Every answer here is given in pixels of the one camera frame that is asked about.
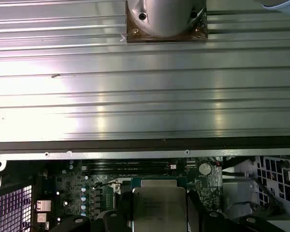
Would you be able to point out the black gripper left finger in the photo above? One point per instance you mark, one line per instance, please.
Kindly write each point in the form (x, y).
(125, 212)

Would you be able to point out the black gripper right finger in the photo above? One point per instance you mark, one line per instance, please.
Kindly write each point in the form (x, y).
(193, 212)

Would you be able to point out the silver topped CPU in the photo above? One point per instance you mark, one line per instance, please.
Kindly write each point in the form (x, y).
(159, 207)

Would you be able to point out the metal CPU locking lever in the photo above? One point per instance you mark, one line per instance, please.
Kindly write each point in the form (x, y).
(104, 185)

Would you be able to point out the black RAM slot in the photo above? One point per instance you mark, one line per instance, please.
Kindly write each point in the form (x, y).
(128, 161)
(128, 168)
(128, 171)
(128, 164)

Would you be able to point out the round silver coin battery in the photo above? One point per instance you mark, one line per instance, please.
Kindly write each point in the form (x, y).
(205, 168)

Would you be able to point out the black and silver PC case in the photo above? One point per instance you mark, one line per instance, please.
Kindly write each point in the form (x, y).
(135, 154)

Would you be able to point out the green motherboard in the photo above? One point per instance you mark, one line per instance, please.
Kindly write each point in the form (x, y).
(70, 183)

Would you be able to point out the silver rear port block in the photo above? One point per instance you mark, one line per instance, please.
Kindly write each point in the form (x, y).
(41, 217)
(44, 206)

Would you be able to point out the small dark metal screw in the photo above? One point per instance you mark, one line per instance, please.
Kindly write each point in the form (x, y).
(55, 75)

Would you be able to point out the pale blue rounded object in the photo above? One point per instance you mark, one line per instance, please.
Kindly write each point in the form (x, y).
(280, 3)

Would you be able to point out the square brown base plate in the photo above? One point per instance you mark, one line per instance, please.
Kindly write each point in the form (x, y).
(133, 36)

